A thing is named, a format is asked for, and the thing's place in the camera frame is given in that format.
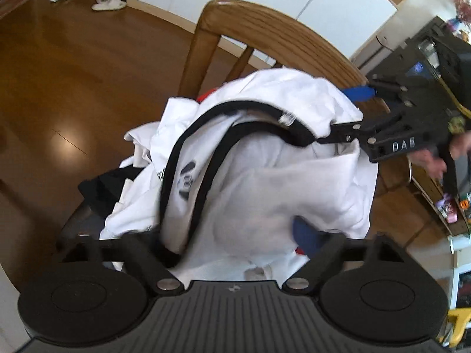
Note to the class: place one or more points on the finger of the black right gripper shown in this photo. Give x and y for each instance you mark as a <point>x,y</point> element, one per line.
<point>342,133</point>
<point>364,92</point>

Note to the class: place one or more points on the black camera box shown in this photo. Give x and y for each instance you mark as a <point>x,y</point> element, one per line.
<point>454,71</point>

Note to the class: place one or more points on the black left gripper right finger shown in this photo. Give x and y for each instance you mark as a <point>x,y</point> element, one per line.
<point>325,263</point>

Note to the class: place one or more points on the dark blue shelf unit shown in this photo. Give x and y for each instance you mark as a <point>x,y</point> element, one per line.
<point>416,55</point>

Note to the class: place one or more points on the red garment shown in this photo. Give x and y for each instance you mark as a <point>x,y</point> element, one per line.
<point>205,95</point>

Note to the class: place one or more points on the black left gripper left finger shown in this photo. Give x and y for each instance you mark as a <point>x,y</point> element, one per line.
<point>133,250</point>

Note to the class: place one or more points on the wooden chair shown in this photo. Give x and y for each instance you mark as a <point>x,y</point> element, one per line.
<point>279,36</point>

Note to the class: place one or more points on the white shirt with black collar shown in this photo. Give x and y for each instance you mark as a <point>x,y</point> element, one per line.
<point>222,180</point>

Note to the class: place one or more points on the white shoe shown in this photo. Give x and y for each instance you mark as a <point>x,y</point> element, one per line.
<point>109,5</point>

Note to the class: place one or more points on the person's right hand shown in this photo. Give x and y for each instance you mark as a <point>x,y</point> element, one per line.
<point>434,166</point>

